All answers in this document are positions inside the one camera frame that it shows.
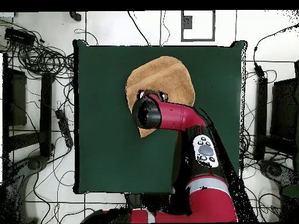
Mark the orange terry towel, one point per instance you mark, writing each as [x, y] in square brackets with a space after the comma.
[163, 77]

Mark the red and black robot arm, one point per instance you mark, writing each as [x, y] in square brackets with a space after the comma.
[177, 116]

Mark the dark green table cloth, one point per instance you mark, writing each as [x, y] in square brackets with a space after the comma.
[105, 151]

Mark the black power strip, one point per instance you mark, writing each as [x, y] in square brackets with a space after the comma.
[64, 128]

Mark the small black floor object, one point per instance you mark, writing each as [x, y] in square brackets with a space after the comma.
[76, 16]

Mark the grey stand base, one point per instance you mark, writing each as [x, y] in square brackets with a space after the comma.
[275, 170]
[35, 163]

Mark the black adapter box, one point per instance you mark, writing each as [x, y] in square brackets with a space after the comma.
[18, 36]

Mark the green object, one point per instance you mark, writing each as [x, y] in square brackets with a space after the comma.
[292, 191]

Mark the grey rectangular floor frame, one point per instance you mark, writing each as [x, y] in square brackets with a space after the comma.
[198, 40]

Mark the black metal frame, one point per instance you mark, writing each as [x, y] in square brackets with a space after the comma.
[46, 112]
[261, 116]

